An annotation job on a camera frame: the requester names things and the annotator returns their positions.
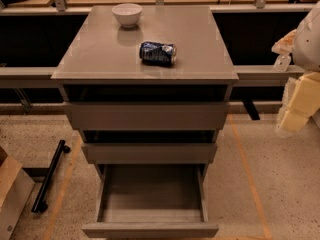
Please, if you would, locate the black metal bar stand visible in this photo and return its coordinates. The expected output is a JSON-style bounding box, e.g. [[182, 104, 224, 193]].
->
[[31, 140, 71, 213]]

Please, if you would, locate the crushed blue soda can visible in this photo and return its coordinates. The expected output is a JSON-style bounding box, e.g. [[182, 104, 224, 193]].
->
[[139, 41, 177, 65]]

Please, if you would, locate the grey bottom drawer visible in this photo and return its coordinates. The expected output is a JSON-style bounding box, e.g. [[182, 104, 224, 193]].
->
[[82, 164, 219, 240]]

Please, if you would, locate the grey top drawer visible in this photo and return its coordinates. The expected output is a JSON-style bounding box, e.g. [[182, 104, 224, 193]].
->
[[64, 103, 229, 131]]

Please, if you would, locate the white ceramic bowl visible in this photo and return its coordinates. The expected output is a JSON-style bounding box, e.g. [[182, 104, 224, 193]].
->
[[112, 3, 142, 27]]

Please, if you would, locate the grey drawer cabinet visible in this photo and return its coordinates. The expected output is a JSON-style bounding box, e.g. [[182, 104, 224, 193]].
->
[[51, 5, 240, 172]]

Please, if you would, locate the grey drawer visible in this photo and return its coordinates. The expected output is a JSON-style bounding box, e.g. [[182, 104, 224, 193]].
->
[[64, 103, 229, 131], [82, 164, 219, 240], [82, 143, 217, 164]]

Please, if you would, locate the grey middle drawer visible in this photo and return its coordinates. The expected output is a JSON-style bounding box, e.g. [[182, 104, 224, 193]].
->
[[82, 143, 217, 164]]

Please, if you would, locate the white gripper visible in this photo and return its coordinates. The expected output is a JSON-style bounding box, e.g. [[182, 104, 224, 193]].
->
[[275, 72, 320, 133]]

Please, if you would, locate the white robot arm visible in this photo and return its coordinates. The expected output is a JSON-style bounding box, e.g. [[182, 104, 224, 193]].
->
[[272, 2, 320, 138]]

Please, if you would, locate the brown cardboard box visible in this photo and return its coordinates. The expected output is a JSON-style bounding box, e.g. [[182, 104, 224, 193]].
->
[[0, 147, 34, 240]]

